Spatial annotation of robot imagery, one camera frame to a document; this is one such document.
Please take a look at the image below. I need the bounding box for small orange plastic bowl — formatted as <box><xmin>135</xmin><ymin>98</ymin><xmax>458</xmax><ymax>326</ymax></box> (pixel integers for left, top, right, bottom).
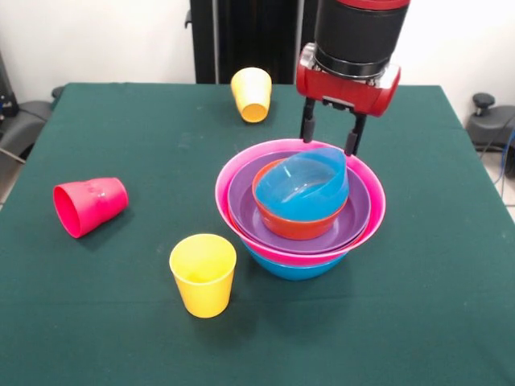
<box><xmin>251</xmin><ymin>158</ymin><xmax>349</xmax><ymax>241</ymax></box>

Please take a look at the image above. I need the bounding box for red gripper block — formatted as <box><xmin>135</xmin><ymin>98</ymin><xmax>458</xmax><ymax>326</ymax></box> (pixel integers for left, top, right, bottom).
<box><xmin>295</xmin><ymin>58</ymin><xmax>402</xmax><ymax>157</ymax></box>

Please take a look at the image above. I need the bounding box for red plastic cup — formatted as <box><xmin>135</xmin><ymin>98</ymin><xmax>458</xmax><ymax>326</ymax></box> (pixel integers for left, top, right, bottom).
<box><xmin>52</xmin><ymin>177</ymin><xmax>130</xmax><ymax>240</ymax></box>

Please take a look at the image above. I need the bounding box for large blue plastic bowl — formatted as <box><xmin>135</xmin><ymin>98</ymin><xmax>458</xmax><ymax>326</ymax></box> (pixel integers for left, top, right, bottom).
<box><xmin>240</xmin><ymin>240</ymin><xmax>349</xmax><ymax>281</ymax></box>

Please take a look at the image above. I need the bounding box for pink plastic bowl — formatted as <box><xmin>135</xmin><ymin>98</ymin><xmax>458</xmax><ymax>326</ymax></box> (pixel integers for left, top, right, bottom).
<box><xmin>214</xmin><ymin>138</ymin><xmax>387</xmax><ymax>268</ymax></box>

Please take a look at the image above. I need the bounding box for black padded equipment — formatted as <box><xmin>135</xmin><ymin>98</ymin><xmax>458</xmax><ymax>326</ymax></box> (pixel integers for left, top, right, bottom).
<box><xmin>0</xmin><ymin>100</ymin><xmax>56</xmax><ymax>162</ymax></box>

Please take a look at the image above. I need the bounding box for purple plastic bowl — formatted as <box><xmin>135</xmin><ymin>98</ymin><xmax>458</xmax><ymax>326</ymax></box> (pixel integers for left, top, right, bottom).
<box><xmin>229</xmin><ymin>212</ymin><xmax>371</xmax><ymax>258</ymax></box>
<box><xmin>227</xmin><ymin>150</ymin><xmax>372</xmax><ymax>254</ymax></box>

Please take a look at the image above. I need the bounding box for blue cable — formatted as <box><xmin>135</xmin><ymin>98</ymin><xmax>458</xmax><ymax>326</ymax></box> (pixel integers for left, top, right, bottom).
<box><xmin>496</xmin><ymin>128</ymin><xmax>515</xmax><ymax>198</ymax></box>

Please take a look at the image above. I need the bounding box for dark device box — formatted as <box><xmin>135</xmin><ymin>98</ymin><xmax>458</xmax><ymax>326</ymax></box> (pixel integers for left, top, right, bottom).
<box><xmin>0</xmin><ymin>51</ymin><xmax>17</xmax><ymax>118</ymax></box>

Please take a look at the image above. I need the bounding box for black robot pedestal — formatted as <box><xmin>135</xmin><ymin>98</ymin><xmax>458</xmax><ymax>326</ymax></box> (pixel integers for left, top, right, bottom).
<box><xmin>184</xmin><ymin>0</ymin><xmax>323</xmax><ymax>85</ymax></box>

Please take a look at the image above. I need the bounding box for dark green tablecloth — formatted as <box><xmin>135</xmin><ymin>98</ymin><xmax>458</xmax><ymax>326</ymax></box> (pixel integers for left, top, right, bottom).
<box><xmin>0</xmin><ymin>82</ymin><xmax>515</xmax><ymax>386</ymax></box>

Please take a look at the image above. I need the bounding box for yellow plastic cup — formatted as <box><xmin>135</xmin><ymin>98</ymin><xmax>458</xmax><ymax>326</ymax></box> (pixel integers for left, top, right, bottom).
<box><xmin>239</xmin><ymin>102</ymin><xmax>270</xmax><ymax>124</ymax></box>
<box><xmin>230</xmin><ymin>67</ymin><xmax>273</xmax><ymax>109</ymax></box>
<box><xmin>169</xmin><ymin>233</ymin><xmax>237</xmax><ymax>318</ymax></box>

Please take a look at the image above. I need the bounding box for small blue plastic bowl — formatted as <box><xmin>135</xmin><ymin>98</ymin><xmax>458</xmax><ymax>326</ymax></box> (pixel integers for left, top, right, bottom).
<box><xmin>254</xmin><ymin>146</ymin><xmax>350</xmax><ymax>221</ymax></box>

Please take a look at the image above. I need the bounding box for black equipment base with knob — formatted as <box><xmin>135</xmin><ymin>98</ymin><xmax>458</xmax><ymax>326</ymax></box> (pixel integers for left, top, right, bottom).
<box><xmin>465</xmin><ymin>92</ymin><xmax>515</xmax><ymax>152</ymax></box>

